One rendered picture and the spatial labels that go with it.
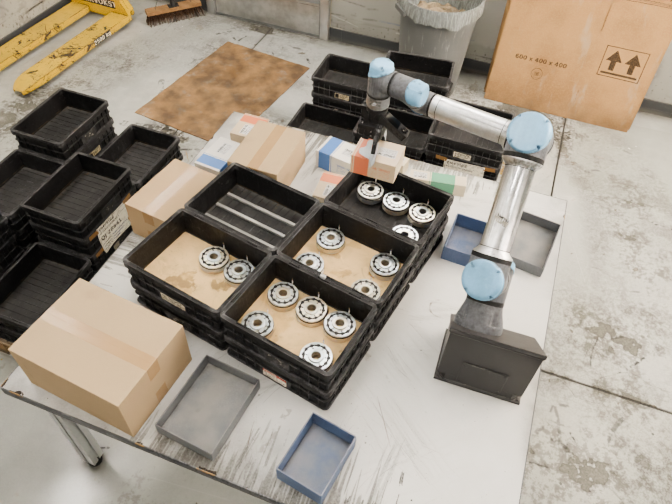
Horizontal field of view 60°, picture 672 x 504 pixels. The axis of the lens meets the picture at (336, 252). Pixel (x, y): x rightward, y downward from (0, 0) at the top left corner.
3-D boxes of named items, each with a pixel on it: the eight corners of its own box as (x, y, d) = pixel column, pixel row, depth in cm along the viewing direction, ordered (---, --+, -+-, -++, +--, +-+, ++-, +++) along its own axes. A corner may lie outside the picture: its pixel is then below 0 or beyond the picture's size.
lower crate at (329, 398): (373, 345, 199) (376, 325, 190) (326, 415, 182) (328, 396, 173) (276, 294, 212) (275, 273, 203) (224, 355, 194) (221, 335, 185)
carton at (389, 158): (402, 162, 209) (405, 146, 203) (393, 183, 201) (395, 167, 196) (360, 151, 212) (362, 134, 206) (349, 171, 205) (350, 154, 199)
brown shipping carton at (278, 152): (260, 148, 266) (258, 119, 254) (305, 161, 261) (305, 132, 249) (230, 190, 247) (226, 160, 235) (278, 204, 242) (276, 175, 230)
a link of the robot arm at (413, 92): (435, 90, 182) (405, 78, 185) (426, 80, 171) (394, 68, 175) (424, 114, 183) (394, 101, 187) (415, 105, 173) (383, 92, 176)
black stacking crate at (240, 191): (320, 223, 221) (321, 202, 212) (275, 274, 204) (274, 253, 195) (236, 184, 233) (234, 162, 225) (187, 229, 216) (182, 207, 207)
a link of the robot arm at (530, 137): (502, 304, 173) (560, 124, 167) (495, 308, 160) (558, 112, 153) (463, 291, 178) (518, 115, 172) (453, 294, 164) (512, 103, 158)
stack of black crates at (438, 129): (494, 184, 340) (515, 120, 306) (484, 218, 321) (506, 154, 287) (428, 166, 348) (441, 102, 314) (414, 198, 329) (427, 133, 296)
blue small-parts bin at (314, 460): (321, 505, 164) (321, 496, 158) (276, 477, 168) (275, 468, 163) (355, 446, 175) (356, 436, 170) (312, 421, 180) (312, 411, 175)
